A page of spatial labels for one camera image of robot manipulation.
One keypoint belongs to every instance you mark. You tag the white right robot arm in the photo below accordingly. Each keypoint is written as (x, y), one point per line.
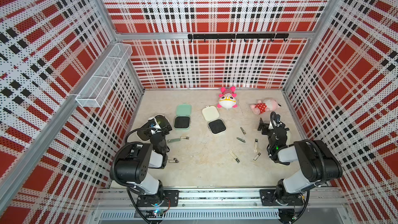
(317, 164)

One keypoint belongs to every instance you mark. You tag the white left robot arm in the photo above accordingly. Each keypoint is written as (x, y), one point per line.
(145, 148)

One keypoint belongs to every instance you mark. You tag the green nail kit case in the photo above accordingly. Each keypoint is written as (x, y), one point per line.
(183, 118)

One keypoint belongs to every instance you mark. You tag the clear wall shelf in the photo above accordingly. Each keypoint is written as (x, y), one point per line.
(111, 63)

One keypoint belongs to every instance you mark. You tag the black hook rail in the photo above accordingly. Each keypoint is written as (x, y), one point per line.
(270, 36)

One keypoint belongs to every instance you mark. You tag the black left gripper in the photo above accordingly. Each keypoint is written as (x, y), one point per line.
(159, 130)

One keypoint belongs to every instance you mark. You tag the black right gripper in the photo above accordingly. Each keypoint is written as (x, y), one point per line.
(268, 129)

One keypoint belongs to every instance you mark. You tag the pink owl plush toy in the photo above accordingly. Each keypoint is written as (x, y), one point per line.
(227, 98)

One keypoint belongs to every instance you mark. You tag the green oval tray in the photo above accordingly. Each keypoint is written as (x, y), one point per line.
(161, 122)

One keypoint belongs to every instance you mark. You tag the small silver clipper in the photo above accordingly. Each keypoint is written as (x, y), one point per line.
(241, 140)

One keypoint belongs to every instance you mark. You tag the pink strawberry plush toy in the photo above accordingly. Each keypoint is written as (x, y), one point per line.
(267, 105)

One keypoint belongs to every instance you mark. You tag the cream nail kit case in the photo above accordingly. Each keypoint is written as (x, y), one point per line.
(214, 122)

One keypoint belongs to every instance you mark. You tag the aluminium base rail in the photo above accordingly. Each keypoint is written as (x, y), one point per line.
(240, 205)

